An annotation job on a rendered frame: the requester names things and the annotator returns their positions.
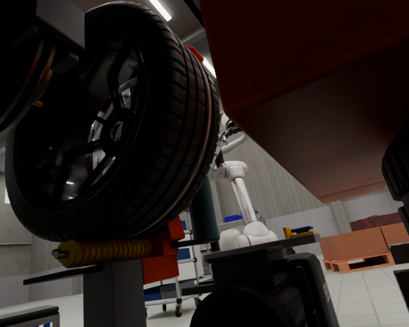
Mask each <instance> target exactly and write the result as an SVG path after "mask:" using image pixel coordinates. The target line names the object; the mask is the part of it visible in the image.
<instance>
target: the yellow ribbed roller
mask: <svg viewBox="0 0 409 327"><path fill-rule="evenodd" d="M151 252H152V244H151V242H150V241H149V240H148V239H147V238H134V239H133V238H131V239H84V240H69V241H67V242H66V243H65V244H64V245H63V247H62V249H61V250H57V251H56V252H55V254H54V257H55V259H56V260H57V259H60V261H61V264H62V265H63V266H64V267H65V268H68V269H69V268H74V267H85V266H91V265H99V264H103V263H108V262H111V261H122V260H133V259H138V258H147V257H149V256H150V255H151Z"/></svg>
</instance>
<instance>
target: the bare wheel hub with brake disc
mask: <svg viewBox="0 0 409 327"><path fill-rule="evenodd" d="M57 44H58V39H57V38H55V37H54V36H52V35H51V34H49V33H48V32H46V31H44V30H43V29H41V37H40V38H39V39H38V42H37V44H36V48H35V50H34V54H33V56H32V59H31V62H30V64H29V66H28V68H27V70H26V73H25V75H24V77H23V79H22V81H21V83H20V85H19V86H18V88H17V90H16V92H15V94H14V95H13V97H12V98H11V100H10V102H9V103H8V105H7V106H6V108H5V109H4V110H3V112H2V113H1V115H0V138H2V137H3V136H5V135H6V134H8V133H9V132H10V131H11V130H12V129H13V128H14V127H15V126H16V125H17V124H18V123H19V122H20V121H21V119H22V118H23V116H24V115H25V114H26V113H27V111H28V110H29V108H30V107H31V106H32V105H33V104H34V103H35V102H36V101H37V100H38V99H39V98H40V97H41V96H42V94H44V93H45V89H46V87H47V85H48V83H49V81H50V78H51V77H52V74H53V71H51V70H50V68H51V65H52V63H53V59H54V56H55V52H56V47H57Z"/></svg>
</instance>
